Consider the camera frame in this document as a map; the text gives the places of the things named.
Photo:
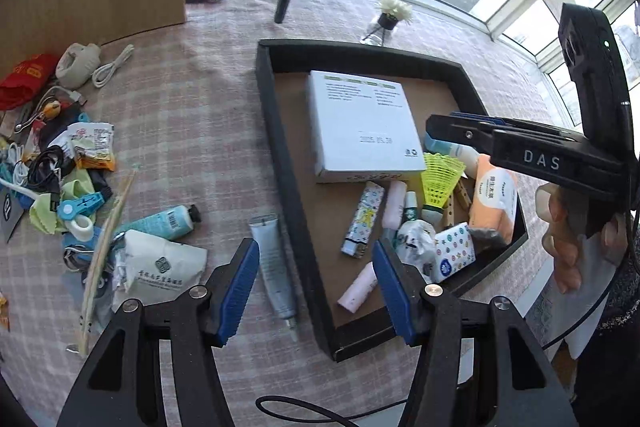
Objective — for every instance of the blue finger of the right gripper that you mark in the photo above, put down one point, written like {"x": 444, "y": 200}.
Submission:
{"x": 445, "y": 128}
{"x": 476, "y": 119}

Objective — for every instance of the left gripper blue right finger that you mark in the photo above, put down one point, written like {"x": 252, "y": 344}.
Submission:
{"x": 411, "y": 308}

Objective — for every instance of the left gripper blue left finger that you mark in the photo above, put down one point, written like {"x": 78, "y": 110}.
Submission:
{"x": 229, "y": 288}

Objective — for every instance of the white blue-capped lotion bottle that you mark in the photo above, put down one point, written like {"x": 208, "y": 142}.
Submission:
{"x": 468, "y": 155}

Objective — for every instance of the silver grey tube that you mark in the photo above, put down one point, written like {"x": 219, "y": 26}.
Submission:
{"x": 276, "y": 273}

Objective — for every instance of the yellow plastic shuttlecock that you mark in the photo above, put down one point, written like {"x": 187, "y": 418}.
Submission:
{"x": 440, "y": 177}

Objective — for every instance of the pink cosmetic tube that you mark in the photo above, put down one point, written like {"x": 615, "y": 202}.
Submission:
{"x": 395, "y": 205}

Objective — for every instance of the green Mentholatum lip balm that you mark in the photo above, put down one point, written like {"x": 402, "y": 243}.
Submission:
{"x": 411, "y": 208}

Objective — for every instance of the person's right hand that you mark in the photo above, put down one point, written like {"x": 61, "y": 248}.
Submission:
{"x": 561, "y": 241}

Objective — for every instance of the star-patterned tissue pack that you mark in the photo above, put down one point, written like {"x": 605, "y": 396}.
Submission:
{"x": 454, "y": 251}

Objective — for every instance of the orange tissue pack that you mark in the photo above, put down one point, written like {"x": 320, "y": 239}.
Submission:
{"x": 494, "y": 203}

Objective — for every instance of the fruit-print teal tube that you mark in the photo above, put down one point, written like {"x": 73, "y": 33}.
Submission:
{"x": 169, "y": 224}

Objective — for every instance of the white cardboard box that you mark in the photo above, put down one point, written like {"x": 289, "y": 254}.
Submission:
{"x": 362, "y": 129}

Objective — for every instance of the black storage tray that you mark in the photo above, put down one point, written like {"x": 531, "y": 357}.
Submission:
{"x": 332, "y": 227}

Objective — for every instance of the bamboo stick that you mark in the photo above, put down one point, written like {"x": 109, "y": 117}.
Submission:
{"x": 98, "y": 261}

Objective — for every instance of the small flower vase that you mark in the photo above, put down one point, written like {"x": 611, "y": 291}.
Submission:
{"x": 381, "y": 28}

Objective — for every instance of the blue white clip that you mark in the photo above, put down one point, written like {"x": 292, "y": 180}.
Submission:
{"x": 76, "y": 213}

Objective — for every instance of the yellow snack packet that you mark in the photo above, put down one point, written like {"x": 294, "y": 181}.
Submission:
{"x": 92, "y": 145}

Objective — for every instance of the light green cleaning cloth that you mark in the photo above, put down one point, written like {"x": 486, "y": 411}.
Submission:
{"x": 74, "y": 186}

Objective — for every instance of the grey card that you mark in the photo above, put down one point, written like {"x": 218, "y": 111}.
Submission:
{"x": 11, "y": 213}

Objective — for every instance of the black wallet pouch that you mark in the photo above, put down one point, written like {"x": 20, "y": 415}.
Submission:
{"x": 54, "y": 145}

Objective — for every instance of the red fabric pouch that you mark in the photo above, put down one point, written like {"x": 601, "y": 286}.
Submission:
{"x": 26, "y": 80}

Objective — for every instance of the white drawstring pouch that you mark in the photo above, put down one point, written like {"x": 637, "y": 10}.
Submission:
{"x": 154, "y": 270}

